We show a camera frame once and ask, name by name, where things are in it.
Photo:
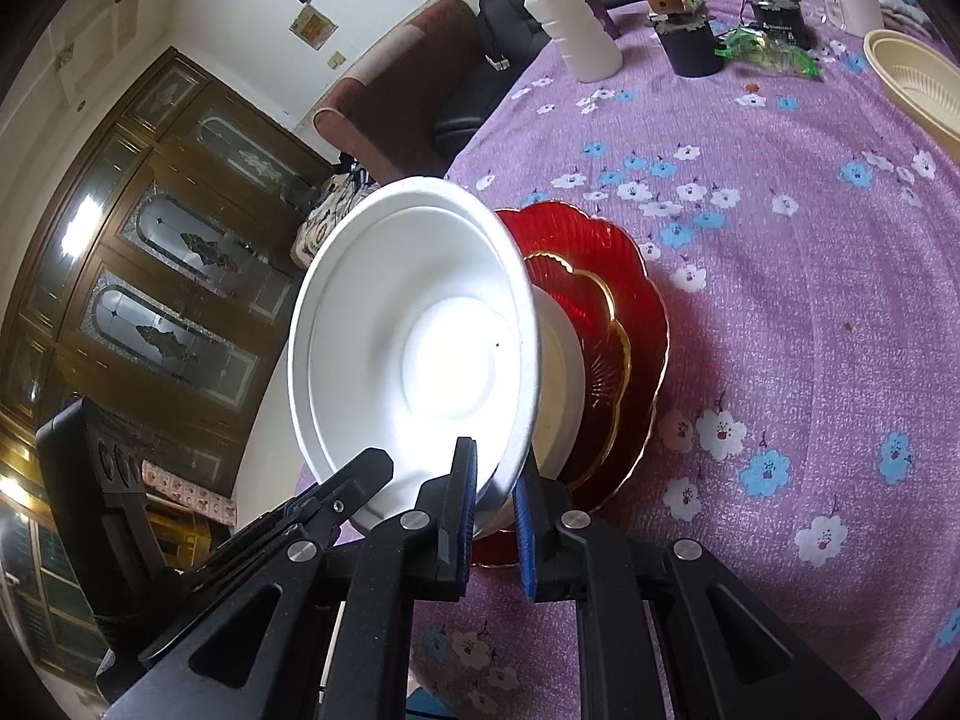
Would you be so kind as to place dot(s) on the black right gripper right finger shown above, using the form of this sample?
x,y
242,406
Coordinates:
x,y
666,631

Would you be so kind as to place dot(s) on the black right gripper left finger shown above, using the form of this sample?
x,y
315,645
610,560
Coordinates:
x,y
286,620

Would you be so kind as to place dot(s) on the white foam bowl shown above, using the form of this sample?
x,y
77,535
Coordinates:
x,y
416,326

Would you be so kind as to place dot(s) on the cream plastic bowl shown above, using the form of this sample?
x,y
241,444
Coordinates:
x,y
919,80

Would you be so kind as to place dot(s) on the black device left edge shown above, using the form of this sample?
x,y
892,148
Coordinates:
x,y
98,501

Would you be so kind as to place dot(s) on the white bowl stack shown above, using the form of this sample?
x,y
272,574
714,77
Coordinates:
x,y
562,390

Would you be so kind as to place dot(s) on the red glass plate small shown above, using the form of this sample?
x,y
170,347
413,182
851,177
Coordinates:
x,y
588,303

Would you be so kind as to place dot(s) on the dark wooden cabinet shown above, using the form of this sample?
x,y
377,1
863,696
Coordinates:
x,y
159,283

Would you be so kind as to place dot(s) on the purple floral tablecloth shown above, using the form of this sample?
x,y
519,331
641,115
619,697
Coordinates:
x,y
803,236

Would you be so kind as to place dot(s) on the patterned bag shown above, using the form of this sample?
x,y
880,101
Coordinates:
x,y
338,197

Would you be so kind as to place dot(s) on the maroon armchair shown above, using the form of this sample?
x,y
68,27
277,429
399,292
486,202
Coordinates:
x,y
382,111

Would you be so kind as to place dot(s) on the green snack wrapper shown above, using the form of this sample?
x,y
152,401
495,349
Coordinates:
x,y
758,48

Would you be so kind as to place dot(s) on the small black jar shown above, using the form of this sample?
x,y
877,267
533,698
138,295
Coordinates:
x,y
690,45

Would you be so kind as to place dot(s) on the white plastic bottle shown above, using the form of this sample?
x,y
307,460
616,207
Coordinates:
x,y
590,55

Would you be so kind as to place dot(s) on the small wall picture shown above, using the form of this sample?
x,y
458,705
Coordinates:
x,y
312,27

